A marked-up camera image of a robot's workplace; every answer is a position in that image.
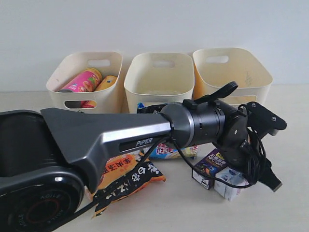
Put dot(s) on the blue instant noodle packet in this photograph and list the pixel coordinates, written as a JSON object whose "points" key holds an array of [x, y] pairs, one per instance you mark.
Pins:
{"points": [[162, 151]]}

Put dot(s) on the pink Lays chips can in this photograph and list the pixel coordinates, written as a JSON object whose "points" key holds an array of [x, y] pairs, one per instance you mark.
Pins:
{"points": [[85, 81]]}

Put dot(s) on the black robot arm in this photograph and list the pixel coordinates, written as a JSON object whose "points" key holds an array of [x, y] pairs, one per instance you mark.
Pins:
{"points": [[48, 158]]}

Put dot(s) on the right cream plastic bin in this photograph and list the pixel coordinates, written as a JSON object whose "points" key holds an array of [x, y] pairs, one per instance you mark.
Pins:
{"points": [[215, 67]]}

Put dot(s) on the orange instant noodle packet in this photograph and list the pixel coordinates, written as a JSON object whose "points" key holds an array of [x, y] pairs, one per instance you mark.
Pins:
{"points": [[119, 180]]}

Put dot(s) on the middle cream plastic bin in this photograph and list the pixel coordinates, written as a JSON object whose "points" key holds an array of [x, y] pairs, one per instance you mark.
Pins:
{"points": [[157, 78]]}

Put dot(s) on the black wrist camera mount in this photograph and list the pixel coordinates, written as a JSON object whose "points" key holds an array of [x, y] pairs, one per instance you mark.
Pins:
{"points": [[263, 121]]}

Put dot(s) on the white blue milk carton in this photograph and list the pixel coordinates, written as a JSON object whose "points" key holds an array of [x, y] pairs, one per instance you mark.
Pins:
{"points": [[232, 177]]}

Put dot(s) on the cream plastic bin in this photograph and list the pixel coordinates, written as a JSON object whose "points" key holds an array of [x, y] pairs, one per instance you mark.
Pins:
{"points": [[157, 78], [215, 67], [109, 100]]}

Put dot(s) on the left cream plastic bin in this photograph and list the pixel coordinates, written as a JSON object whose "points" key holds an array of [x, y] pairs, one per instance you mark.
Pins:
{"points": [[109, 100]]}

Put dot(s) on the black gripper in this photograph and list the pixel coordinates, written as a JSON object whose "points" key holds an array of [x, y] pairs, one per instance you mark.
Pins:
{"points": [[249, 158]]}

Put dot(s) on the purple juice carton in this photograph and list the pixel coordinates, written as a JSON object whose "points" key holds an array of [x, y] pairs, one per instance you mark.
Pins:
{"points": [[211, 164]]}

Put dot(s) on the yellow Lays chips can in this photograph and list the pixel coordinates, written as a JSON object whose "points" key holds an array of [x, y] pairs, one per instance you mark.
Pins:
{"points": [[107, 82]]}

